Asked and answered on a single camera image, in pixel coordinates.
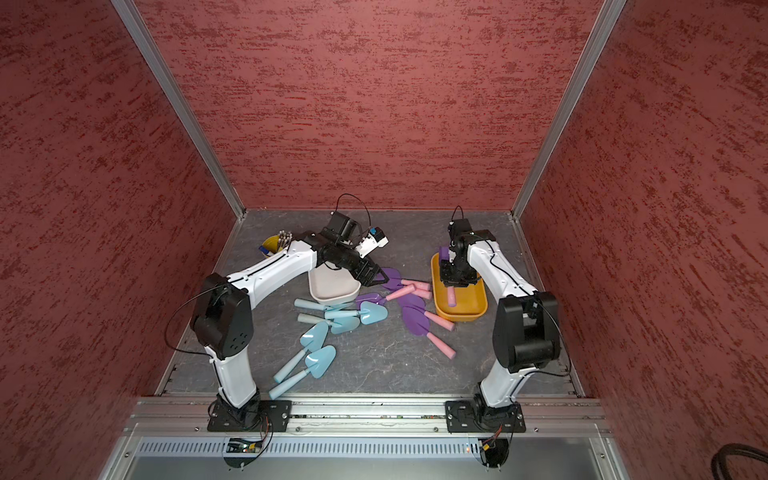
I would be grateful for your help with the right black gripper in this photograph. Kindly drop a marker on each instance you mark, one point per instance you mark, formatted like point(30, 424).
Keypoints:
point(450, 280)

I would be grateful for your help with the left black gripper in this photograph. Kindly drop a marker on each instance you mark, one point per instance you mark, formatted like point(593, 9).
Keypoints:
point(367, 279)

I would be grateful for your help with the purple shovel small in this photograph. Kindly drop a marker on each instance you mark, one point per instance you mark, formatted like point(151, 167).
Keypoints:
point(379, 299)

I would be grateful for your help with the purple shovel front pink handle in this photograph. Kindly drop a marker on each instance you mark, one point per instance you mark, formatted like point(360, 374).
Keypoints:
point(450, 295)

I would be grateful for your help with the yellow storage box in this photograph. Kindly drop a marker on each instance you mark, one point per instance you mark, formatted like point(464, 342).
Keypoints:
point(471, 302)

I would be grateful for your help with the white storage box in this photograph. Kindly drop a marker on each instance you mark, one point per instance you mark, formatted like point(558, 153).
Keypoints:
point(332, 287)

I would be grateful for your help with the purple shovel long pink handle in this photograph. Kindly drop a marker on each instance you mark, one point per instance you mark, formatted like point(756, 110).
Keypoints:
point(436, 341)

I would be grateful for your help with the light blue shovel back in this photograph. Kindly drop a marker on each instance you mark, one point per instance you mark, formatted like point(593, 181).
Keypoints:
point(310, 305)

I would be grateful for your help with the light blue shovel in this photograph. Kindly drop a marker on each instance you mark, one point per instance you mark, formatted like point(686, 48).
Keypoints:
point(311, 341)
point(310, 305)
point(366, 312)
point(337, 326)
point(316, 365)

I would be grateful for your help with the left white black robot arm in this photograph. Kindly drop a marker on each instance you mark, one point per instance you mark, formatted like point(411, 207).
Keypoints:
point(222, 318)

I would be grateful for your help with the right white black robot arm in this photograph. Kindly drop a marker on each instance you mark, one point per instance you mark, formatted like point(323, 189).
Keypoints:
point(525, 337)

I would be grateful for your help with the purple shovel back upper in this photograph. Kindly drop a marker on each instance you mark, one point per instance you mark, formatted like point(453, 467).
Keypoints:
point(396, 281)

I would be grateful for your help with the light blue shovel right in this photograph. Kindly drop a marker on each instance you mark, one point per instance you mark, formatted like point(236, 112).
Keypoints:
point(366, 312)

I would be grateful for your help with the purple shovel back lower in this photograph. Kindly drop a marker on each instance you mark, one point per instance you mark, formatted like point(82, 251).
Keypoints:
point(424, 294)

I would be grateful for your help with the light blue shovel middle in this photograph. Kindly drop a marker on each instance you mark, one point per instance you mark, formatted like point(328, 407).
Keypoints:
point(337, 326)

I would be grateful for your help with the light blue shovel nearest front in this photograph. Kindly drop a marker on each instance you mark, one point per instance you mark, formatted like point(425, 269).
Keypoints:
point(316, 365)

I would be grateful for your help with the yellow cup with pens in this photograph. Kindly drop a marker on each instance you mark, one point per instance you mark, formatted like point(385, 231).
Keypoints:
point(276, 243)

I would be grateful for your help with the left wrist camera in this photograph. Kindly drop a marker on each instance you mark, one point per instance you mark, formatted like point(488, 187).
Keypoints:
point(373, 239)

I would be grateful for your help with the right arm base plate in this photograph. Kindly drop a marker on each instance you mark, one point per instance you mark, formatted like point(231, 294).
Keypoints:
point(473, 416)

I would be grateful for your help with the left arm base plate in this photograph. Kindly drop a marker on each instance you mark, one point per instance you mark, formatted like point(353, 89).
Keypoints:
point(255, 416)

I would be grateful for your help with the aluminium front rail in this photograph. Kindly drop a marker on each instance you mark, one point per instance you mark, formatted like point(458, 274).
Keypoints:
point(336, 415)

